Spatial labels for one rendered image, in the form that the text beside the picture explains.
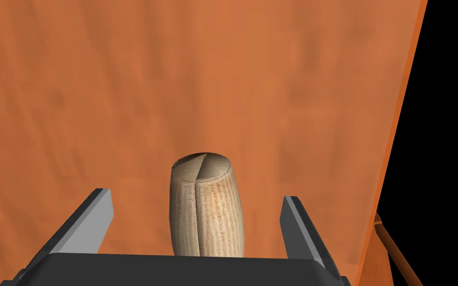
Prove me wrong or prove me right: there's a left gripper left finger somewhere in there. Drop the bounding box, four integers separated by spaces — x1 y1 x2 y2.
34 188 114 266

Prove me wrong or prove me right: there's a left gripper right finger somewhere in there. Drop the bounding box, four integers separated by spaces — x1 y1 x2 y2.
279 195 342 281

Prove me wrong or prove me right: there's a pale wooden knob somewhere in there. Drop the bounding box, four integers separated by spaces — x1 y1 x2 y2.
169 152 245 258

